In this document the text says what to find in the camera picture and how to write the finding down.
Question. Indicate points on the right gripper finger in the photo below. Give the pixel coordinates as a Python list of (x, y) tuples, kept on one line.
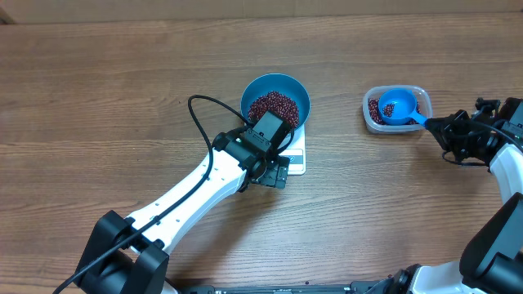
[(434, 123), (437, 129)]

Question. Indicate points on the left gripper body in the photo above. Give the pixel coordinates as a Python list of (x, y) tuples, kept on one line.
[(273, 173)]

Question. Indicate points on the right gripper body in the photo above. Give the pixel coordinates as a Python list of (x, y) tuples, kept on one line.
[(463, 140)]

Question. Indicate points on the blue plastic measuring scoop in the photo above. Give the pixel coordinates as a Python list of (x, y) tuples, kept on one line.
[(405, 107)]

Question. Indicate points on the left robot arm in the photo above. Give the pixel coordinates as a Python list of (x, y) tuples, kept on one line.
[(131, 254)]

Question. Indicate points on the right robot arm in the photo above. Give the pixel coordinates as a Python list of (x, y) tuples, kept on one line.
[(492, 261)]

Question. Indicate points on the white digital kitchen scale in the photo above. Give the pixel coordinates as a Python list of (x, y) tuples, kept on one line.
[(296, 152)]

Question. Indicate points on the red beans in bowl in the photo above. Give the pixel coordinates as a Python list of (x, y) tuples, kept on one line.
[(277, 103)]

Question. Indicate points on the teal metal bowl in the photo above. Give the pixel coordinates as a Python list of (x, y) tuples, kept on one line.
[(283, 84)]

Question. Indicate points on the red beans in scoop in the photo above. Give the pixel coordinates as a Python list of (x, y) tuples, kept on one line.
[(388, 110)]

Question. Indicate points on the clear plastic food container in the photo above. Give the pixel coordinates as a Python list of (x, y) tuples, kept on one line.
[(424, 108)]

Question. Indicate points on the red adzuki beans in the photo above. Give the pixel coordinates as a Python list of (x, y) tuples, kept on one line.
[(374, 112)]

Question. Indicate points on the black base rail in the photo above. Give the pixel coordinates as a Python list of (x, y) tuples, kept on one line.
[(357, 287)]

